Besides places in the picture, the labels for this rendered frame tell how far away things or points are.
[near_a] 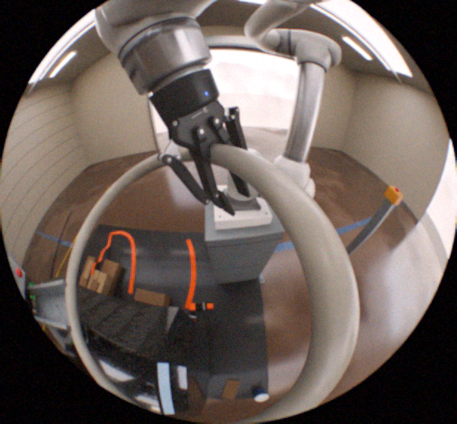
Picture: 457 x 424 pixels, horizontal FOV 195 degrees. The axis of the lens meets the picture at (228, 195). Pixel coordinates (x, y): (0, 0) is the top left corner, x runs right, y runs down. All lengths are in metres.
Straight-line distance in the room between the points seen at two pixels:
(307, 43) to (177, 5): 0.50
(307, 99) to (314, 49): 0.20
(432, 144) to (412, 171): 1.38
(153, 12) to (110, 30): 0.04
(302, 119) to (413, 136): 5.80
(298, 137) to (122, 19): 0.51
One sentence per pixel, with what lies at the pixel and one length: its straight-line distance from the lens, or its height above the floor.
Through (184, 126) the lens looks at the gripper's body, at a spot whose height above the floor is 1.30.
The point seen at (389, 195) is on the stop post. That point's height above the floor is 1.03.
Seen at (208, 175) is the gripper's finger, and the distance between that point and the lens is 0.18.
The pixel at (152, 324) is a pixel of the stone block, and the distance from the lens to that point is 0.71.
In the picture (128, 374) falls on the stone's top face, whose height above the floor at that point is 0.83.
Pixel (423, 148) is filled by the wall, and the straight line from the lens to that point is 6.06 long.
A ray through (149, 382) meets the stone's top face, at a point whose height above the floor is 0.83.
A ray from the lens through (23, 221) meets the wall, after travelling 5.70.
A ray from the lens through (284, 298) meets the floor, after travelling 1.43.
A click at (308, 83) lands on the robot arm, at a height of 1.43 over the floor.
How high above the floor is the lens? 1.32
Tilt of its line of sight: 39 degrees down
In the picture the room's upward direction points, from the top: straight up
